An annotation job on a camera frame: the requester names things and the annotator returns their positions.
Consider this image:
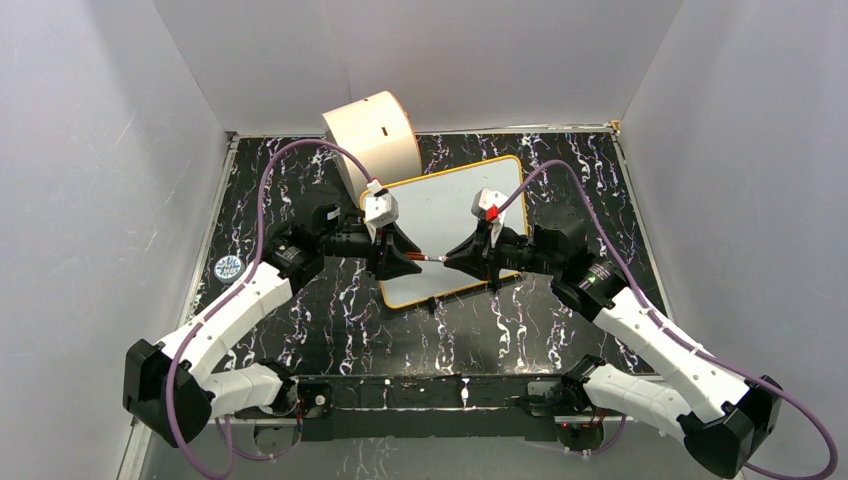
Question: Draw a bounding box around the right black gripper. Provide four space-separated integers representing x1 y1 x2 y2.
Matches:
443 220 561 284

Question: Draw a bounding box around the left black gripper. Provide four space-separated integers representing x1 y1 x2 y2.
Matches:
319 224 422 279

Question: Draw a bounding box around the white whiteboard marker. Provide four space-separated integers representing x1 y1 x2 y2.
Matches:
405 252 447 263

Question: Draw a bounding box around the yellow framed whiteboard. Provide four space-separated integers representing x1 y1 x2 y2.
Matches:
380 155 524 309

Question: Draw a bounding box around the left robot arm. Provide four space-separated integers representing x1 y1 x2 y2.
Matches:
122 182 422 448

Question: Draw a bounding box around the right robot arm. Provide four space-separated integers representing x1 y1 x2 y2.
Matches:
444 205 781 479

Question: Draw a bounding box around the beige cylindrical container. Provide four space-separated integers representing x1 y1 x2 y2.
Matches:
322 91 423 185

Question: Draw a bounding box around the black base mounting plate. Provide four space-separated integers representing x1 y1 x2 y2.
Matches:
236 374 621 450

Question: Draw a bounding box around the blue white tape roll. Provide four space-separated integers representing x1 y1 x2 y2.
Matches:
212 255 246 285

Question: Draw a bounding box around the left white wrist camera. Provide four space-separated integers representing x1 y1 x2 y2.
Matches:
363 178 400 244

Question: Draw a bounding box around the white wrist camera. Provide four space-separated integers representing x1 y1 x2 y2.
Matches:
363 178 400 244
471 187 508 226

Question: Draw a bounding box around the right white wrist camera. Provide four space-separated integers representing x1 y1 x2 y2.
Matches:
471 187 508 226

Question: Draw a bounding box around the aluminium frame rail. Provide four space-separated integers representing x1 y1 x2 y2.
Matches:
116 374 729 480

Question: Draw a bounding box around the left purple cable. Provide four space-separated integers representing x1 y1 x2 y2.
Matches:
164 139 379 480

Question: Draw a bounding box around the purple cable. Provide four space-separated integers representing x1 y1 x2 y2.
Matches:
493 159 840 480
164 139 379 480

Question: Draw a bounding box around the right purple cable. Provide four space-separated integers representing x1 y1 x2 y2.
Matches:
493 159 840 480

